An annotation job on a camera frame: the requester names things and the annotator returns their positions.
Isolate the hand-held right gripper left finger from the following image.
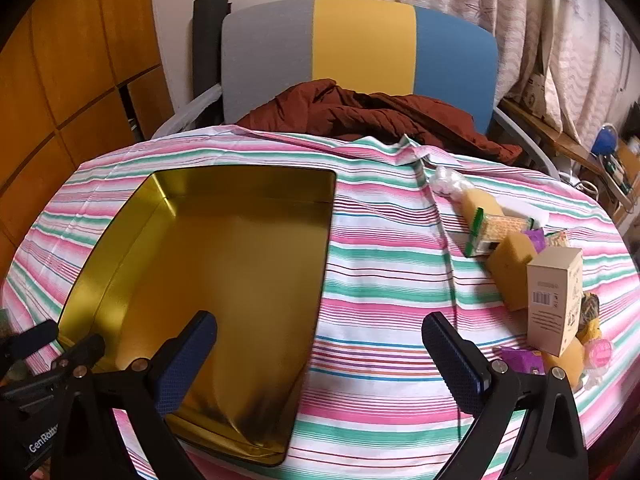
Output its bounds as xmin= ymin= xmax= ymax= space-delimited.
xmin=52 ymin=311 xmax=218 ymax=480

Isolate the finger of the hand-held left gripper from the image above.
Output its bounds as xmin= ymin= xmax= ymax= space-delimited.
xmin=0 ymin=321 xmax=60 ymax=361
xmin=52 ymin=334 xmax=107 ymax=378

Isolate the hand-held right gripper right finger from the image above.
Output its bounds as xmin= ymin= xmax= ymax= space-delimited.
xmin=422 ymin=311 xmax=591 ymax=480

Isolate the yellow sponge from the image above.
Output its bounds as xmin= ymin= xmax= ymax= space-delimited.
xmin=459 ymin=187 xmax=503 ymax=223
xmin=540 ymin=337 xmax=587 ymax=391
xmin=486 ymin=232 xmax=538 ymax=312

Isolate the tan cardboard box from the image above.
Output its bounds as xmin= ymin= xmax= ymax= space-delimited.
xmin=526 ymin=246 xmax=585 ymax=356

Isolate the gold tin box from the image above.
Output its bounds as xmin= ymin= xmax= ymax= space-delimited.
xmin=56 ymin=169 xmax=338 ymax=468

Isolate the yellow hair tie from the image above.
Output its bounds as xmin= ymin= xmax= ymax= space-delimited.
xmin=575 ymin=292 xmax=603 ymax=346

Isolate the pink round packet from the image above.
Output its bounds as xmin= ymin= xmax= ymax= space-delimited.
xmin=585 ymin=337 xmax=615 ymax=371

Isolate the white sponge block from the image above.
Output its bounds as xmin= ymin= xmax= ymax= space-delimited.
xmin=500 ymin=199 xmax=551 ymax=228

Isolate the clear bag of white balls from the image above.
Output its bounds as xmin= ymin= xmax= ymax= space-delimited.
xmin=431 ymin=166 xmax=473 ymax=198

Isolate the pink green striped tablecloth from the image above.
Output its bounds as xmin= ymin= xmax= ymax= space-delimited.
xmin=0 ymin=124 xmax=640 ymax=480

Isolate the wooden side desk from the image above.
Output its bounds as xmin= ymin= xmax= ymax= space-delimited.
xmin=500 ymin=97 xmax=640 ymax=211

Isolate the brown quilted jacket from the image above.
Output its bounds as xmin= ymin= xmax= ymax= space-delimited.
xmin=235 ymin=78 xmax=523 ymax=163

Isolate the brown printed carton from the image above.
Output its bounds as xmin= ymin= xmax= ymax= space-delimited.
xmin=522 ymin=72 xmax=556 ymax=116

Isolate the wooden wardrobe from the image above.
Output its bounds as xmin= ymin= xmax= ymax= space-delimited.
xmin=0 ymin=0 xmax=173 ymax=261

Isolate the black rolled mat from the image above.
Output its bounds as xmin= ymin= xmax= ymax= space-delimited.
xmin=192 ymin=0 xmax=232 ymax=128

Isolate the grey yellow blue chair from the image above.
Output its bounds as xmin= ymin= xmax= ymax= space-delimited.
xmin=221 ymin=0 xmax=561 ymax=181

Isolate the patterned beige curtain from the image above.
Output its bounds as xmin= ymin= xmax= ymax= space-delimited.
xmin=345 ymin=0 xmax=640 ymax=146

